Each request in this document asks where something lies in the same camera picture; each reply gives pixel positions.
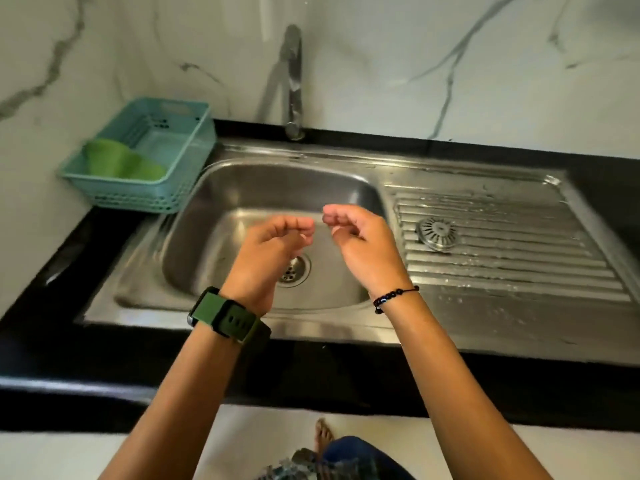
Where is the teal plastic basket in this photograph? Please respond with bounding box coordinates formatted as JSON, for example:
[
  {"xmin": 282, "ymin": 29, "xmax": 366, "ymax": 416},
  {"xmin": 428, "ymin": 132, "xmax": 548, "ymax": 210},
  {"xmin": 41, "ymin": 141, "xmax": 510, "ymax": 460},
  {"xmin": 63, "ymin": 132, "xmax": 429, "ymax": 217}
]
[{"xmin": 59, "ymin": 97, "xmax": 217, "ymax": 215}]

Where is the black bead bracelet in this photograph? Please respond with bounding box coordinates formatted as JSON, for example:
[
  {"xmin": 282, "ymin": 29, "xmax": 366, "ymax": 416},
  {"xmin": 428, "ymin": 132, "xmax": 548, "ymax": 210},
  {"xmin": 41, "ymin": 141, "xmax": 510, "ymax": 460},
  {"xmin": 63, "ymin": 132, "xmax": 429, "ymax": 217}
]
[{"xmin": 372, "ymin": 285, "xmax": 421, "ymax": 315}]

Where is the metal sink strainer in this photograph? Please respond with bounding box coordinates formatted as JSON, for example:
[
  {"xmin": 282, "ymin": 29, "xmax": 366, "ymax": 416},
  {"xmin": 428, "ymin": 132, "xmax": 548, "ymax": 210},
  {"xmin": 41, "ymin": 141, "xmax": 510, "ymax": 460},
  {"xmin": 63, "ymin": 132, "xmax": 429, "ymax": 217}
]
[{"xmin": 415, "ymin": 217, "xmax": 460, "ymax": 252}]

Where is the person's right foot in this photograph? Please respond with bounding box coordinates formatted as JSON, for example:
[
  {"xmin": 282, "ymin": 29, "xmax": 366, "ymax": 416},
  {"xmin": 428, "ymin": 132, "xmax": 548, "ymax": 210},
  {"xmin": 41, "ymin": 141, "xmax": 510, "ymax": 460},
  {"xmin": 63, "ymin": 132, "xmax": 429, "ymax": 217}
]
[{"xmin": 313, "ymin": 418, "xmax": 336, "ymax": 453}]

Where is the green cleaning cloth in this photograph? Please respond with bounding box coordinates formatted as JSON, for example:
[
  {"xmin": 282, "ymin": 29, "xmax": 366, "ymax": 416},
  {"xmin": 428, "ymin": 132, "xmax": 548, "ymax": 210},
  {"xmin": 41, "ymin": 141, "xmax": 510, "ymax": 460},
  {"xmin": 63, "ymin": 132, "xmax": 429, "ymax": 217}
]
[{"xmin": 82, "ymin": 138, "xmax": 169, "ymax": 181}]

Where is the person's right forearm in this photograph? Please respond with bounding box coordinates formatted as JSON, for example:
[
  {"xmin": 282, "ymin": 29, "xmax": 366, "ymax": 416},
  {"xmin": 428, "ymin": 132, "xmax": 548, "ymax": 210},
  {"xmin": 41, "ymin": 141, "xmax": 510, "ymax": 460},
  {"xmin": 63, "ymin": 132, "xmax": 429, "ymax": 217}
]
[{"xmin": 379, "ymin": 289, "xmax": 551, "ymax": 480}]

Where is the person's left hand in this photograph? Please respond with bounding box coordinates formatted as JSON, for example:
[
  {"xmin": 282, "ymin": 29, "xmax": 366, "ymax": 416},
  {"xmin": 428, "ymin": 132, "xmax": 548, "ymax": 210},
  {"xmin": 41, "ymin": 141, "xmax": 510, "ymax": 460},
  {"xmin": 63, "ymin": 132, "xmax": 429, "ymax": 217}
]
[{"xmin": 219, "ymin": 214, "xmax": 317, "ymax": 318}]

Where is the person's right hand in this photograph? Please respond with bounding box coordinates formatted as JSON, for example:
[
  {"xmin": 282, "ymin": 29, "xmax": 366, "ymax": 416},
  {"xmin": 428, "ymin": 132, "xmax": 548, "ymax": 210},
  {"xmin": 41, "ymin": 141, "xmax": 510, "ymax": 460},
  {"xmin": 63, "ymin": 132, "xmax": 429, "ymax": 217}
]
[{"xmin": 321, "ymin": 203, "xmax": 416, "ymax": 301}]

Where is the green strap smartwatch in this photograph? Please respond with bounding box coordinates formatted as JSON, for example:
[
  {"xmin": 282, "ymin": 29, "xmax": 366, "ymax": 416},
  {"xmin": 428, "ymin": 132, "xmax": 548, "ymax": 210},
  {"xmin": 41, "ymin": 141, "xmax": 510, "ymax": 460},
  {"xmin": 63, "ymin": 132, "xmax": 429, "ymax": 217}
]
[{"xmin": 187, "ymin": 286, "xmax": 273, "ymax": 345}]

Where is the stainless steel sink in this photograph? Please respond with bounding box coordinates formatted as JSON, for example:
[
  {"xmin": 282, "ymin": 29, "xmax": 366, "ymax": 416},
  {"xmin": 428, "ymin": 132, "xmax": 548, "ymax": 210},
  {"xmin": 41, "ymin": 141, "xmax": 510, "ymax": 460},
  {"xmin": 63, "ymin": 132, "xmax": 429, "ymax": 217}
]
[{"xmin": 75, "ymin": 139, "xmax": 640, "ymax": 368}]

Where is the chrome faucet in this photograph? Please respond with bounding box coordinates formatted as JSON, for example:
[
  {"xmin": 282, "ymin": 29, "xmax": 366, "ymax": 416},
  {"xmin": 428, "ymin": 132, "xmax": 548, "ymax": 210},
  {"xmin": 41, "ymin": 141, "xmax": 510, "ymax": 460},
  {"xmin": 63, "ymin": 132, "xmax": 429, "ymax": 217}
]
[{"xmin": 283, "ymin": 23, "xmax": 307, "ymax": 141}]

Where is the plaid shirt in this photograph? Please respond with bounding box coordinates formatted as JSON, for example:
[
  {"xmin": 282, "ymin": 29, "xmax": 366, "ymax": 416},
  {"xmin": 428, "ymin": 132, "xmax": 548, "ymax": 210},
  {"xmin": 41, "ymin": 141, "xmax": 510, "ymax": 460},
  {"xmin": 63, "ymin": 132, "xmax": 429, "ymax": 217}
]
[{"xmin": 259, "ymin": 447, "xmax": 341, "ymax": 480}]

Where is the metal sink drain flange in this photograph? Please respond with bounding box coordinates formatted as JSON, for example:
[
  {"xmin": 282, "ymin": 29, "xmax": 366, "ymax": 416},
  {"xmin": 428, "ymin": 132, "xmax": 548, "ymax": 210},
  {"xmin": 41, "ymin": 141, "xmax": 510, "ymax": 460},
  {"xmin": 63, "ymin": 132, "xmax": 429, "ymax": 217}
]
[{"xmin": 277, "ymin": 254, "xmax": 312, "ymax": 289}]

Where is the person's left forearm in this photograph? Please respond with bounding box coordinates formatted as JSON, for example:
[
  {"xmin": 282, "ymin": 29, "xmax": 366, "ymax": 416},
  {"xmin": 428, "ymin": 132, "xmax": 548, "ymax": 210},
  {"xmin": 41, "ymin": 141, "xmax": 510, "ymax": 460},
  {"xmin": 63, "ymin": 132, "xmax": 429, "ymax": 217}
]
[{"xmin": 99, "ymin": 314, "xmax": 261, "ymax": 480}]

